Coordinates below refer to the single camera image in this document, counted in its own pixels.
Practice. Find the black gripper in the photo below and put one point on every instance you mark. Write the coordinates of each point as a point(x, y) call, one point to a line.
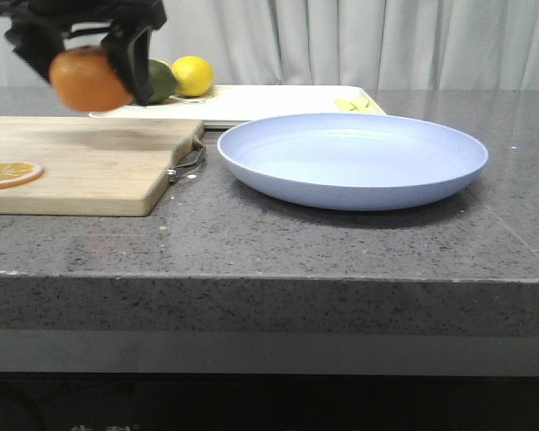
point(39, 26)

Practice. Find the orange mandarin fruit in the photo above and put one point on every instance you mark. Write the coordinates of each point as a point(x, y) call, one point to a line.
point(84, 80)

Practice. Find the white rectangular tray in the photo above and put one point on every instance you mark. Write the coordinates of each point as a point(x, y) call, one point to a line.
point(226, 106)

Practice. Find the light blue plate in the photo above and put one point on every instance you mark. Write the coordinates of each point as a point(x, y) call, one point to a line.
point(352, 162)

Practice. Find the dark green lime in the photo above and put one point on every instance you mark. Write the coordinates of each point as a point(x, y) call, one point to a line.
point(162, 80)

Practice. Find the yellow lemon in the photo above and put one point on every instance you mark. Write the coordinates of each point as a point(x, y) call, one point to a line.
point(194, 76)

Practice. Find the bamboo cutting board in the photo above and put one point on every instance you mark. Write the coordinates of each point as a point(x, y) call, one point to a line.
point(93, 166)

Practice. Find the felt orange slice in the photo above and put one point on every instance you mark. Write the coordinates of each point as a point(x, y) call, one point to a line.
point(13, 174)

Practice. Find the grey white curtain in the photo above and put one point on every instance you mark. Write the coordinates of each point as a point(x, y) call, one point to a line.
point(375, 45)

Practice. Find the metal cutting board handle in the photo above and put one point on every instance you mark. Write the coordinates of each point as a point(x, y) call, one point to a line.
point(188, 163)

